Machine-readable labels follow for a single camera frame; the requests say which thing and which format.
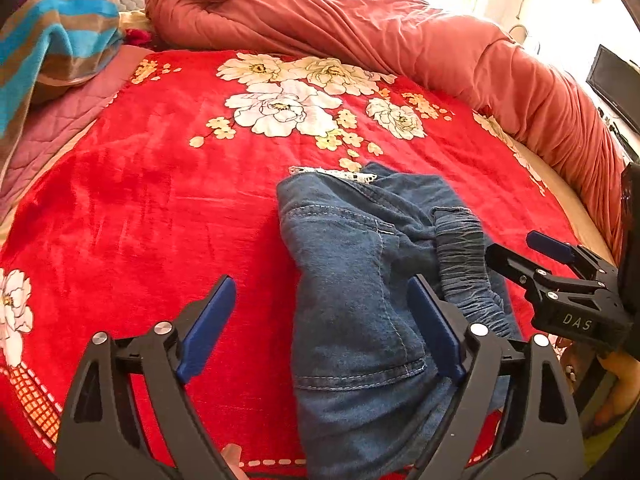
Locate striped towel blanket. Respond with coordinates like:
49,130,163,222
0,0,126,138

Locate black monitor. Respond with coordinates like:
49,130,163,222
586,44,640,136

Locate rust red duvet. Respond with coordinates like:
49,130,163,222
145,0,628,261

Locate blue denim pants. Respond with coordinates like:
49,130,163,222
276,161,526,478

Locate pink quilted pad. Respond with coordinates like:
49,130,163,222
0,45,151,226

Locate person's right hand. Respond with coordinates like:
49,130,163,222
594,347,640,431

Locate beige bed sheet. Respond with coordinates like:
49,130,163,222
510,135,617,263

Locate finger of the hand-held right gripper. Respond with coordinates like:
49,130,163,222
526,230,617,282
485,241,554,307

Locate red floral blanket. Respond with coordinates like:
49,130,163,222
0,50,586,476

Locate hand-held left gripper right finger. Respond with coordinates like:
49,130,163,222
407,275,586,480

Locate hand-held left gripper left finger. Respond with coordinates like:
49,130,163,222
55,275,237,480

